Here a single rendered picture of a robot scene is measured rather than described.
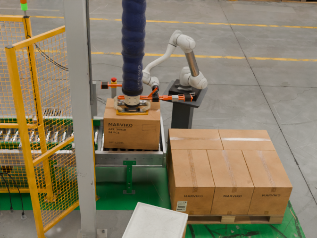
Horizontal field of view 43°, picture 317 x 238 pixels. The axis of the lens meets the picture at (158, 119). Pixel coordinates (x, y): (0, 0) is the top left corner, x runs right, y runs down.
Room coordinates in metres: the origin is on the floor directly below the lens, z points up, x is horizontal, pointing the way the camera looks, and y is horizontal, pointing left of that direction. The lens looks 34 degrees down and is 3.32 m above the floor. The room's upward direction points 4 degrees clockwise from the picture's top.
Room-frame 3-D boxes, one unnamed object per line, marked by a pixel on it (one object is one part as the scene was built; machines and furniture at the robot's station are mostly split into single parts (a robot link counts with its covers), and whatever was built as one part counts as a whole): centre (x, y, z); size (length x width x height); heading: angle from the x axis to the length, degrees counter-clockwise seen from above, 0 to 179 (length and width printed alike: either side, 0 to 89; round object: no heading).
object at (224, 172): (3.49, -0.77, 0.34); 1.20 x 1.00 x 0.40; 95
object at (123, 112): (3.61, 0.29, 0.98); 0.34 x 0.10 x 0.05; 97
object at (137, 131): (3.69, 0.29, 0.75); 0.60 x 0.40 x 0.40; 92
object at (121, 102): (3.70, 0.30, 1.02); 0.34 x 0.25 x 0.06; 97
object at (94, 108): (2.75, 0.60, 1.62); 0.20 x 0.05 x 0.30; 95
